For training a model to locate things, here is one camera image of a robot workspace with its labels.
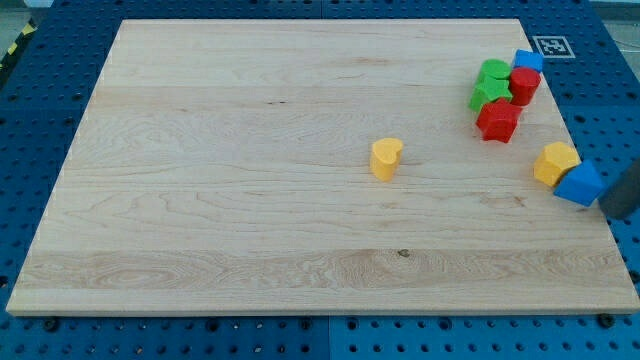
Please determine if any blue triangle block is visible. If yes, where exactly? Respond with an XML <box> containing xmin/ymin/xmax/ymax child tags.
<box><xmin>553</xmin><ymin>160</ymin><xmax>606</xmax><ymax>207</ymax></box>

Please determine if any yellow hexagon block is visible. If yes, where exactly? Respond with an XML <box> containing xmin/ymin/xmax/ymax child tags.
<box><xmin>533</xmin><ymin>142</ymin><xmax>581</xmax><ymax>187</ymax></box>

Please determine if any yellow heart block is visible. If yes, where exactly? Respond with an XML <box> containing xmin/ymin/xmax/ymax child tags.
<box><xmin>369</xmin><ymin>138</ymin><xmax>404</xmax><ymax>182</ymax></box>

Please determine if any light wooden board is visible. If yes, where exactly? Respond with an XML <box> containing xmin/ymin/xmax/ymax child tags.
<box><xmin>7</xmin><ymin>19</ymin><xmax>639</xmax><ymax>317</ymax></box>

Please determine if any red star block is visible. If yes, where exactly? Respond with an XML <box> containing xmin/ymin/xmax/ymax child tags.
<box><xmin>476</xmin><ymin>98</ymin><xmax>523</xmax><ymax>143</ymax></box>

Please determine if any green star block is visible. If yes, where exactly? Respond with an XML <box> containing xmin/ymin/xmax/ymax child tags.
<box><xmin>468</xmin><ymin>77</ymin><xmax>513</xmax><ymax>112</ymax></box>

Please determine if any green cylinder block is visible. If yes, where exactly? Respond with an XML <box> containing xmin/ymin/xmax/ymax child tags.
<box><xmin>476</xmin><ymin>58</ymin><xmax>511</xmax><ymax>83</ymax></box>

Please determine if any red cylinder block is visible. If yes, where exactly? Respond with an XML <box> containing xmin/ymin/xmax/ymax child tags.
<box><xmin>509</xmin><ymin>67</ymin><xmax>542</xmax><ymax>106</ymax></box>

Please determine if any blue cube block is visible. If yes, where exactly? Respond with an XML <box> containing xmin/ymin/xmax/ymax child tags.
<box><xmin>511</xmin><ymin>49</ymin><xmax>544</xmax><ymax>73</ymax></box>

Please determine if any fiducial marker tag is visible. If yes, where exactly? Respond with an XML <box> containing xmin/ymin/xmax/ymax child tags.
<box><xmin>532</xmin><ymin>35</ymin><xmax>575</xmax><ymax>59</ymax></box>

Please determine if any black yellow hazard tape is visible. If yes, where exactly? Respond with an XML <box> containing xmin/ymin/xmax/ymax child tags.
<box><xmin>1</xmin><ymin>18</ymin><xmax>37</xmax><ymax>72</ymax></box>

